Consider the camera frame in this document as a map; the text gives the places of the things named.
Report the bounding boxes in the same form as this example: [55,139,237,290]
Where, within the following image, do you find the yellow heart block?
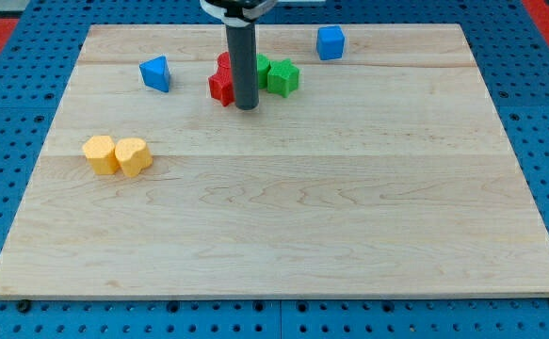
[115,137,153,177]

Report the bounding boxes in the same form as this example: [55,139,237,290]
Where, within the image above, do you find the red cylinder block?
[217,52,231,72]

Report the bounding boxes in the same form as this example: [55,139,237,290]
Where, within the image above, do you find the green star block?
[266,58,299,98]

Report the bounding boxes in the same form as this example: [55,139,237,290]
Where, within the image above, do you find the red star block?
[208,68,234,106]

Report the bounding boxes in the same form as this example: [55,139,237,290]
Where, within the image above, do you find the green cylinder block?
[256,54,271,89]

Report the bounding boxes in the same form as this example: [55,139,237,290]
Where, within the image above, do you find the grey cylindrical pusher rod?
[226,23,259,110]

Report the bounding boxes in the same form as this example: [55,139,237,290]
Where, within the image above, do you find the yellow hexagon block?
[82,135,120,175]

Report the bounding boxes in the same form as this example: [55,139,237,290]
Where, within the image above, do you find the blue cube block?
[316,25,345,60]

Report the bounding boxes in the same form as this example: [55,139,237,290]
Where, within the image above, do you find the wooden board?
[0,24,549,300]

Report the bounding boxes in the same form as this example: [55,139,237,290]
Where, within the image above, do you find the blue triangle block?
[139,56,170,92]

